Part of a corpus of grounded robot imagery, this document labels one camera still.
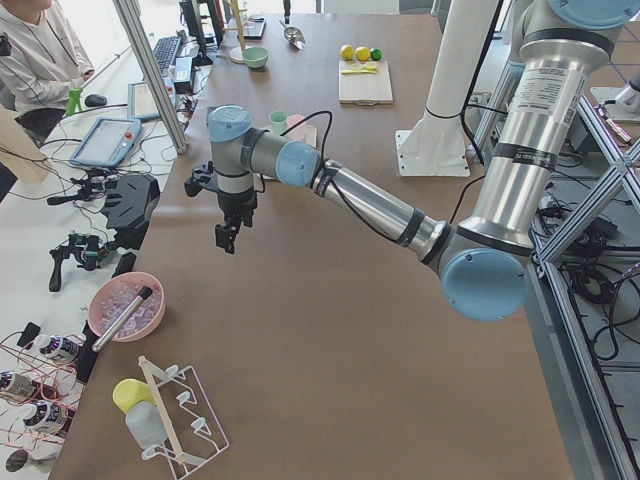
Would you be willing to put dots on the black monitor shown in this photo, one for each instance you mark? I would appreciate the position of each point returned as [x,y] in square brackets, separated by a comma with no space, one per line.
[191,13]

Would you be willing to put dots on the black keyboard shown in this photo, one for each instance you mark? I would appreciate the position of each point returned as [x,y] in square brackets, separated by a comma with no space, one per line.
[166,50]

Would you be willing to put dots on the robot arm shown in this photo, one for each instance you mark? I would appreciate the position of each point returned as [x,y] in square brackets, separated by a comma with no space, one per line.
[337,233]

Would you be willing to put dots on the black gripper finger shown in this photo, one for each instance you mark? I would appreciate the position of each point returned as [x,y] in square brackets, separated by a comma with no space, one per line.
[287,7]

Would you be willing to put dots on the blue teach pendant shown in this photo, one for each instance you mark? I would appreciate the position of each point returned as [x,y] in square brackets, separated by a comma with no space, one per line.
[107,143]
[140,103]

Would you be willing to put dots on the metal scoop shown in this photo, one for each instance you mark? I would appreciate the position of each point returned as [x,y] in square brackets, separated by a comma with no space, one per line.
[293,35]

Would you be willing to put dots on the metal muddler stick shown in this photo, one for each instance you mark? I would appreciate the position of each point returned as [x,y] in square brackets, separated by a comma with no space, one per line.
[122,319]

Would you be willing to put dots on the aluminium frame post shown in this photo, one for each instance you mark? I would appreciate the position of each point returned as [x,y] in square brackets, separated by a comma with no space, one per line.
[129,15]

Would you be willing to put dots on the wooden cutting board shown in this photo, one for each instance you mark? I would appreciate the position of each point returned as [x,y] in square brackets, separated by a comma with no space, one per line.
[364,89]

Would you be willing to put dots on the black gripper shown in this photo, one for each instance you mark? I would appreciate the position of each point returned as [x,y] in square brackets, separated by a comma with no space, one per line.
[237,202]

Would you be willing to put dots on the wooden mug tree stand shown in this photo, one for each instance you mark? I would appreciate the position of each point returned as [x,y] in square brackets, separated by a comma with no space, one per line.
[236,53]

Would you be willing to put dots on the pink cup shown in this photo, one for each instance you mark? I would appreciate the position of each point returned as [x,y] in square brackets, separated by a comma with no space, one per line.
[296,127]

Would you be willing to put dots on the black plastic housing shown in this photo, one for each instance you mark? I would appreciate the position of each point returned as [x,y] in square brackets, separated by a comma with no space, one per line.
[128,207]

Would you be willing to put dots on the computer mouse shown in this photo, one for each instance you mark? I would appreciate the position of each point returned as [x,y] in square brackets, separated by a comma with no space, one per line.
[95,100]

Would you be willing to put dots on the yellow plastic knife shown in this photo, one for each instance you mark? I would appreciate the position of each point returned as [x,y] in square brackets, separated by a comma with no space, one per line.
[357,72]

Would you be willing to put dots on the translucent cup on rack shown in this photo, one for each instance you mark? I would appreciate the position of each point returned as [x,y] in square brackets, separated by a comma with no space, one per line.
[145,424]

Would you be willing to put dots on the green lime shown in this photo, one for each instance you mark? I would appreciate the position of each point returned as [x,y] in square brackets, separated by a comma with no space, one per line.
[376,54]

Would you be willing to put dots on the green cup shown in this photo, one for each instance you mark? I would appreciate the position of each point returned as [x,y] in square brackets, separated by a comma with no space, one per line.
[278,122]

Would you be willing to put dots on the pink bowl with ice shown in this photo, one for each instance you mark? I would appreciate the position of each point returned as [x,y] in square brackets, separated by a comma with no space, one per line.
[112,299]

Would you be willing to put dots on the white wire cup rack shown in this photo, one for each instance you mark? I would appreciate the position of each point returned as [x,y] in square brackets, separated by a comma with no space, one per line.
[195,436]

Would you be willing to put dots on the person in white shirt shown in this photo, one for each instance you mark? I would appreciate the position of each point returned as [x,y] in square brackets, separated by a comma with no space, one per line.
[45,62]

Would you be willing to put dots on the green bowl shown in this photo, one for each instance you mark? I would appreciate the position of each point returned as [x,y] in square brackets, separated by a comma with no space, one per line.
[255,57]

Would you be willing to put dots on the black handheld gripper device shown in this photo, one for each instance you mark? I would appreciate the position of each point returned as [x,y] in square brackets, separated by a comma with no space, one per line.
[94,186]

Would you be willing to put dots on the yellow lemon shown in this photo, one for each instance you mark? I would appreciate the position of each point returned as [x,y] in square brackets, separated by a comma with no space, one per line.
[347,52]
[362,53]

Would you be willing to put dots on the yellow cup on rack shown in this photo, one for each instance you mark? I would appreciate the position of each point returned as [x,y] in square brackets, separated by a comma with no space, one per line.
[129,392]

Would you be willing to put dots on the cream rabbit tray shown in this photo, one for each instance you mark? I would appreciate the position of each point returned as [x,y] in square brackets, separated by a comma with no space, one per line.
[310,135]

